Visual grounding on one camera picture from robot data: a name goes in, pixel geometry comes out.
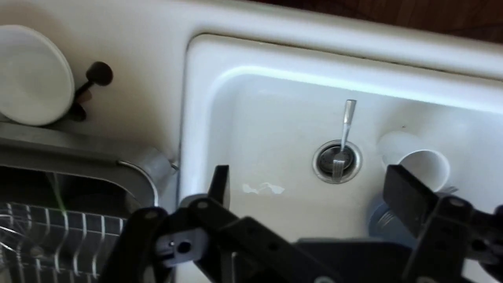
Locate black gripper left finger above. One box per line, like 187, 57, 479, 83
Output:
99, 164, 336, 283

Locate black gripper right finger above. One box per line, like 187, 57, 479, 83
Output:
383, 164, 503, 283

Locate white ceramic bowl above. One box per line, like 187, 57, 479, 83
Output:
0, 22, 75, 127

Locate metal sink drain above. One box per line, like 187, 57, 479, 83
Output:
311, 138, 364, 186

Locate white kitchen sink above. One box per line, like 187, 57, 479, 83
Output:
177, 33, 503, 283

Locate white plastic cup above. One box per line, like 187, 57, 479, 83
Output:
375, 131, 452, 193

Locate metal dish rack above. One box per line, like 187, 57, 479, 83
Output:
0, 121, 177, 283

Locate silver metal utensil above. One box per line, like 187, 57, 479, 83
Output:
330, 98, 358, 179

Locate large black measuring spoon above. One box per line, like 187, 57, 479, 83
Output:
74, 60, 114, 104

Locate chrome wire dish rack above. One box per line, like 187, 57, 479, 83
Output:
0, 201, 129, 283

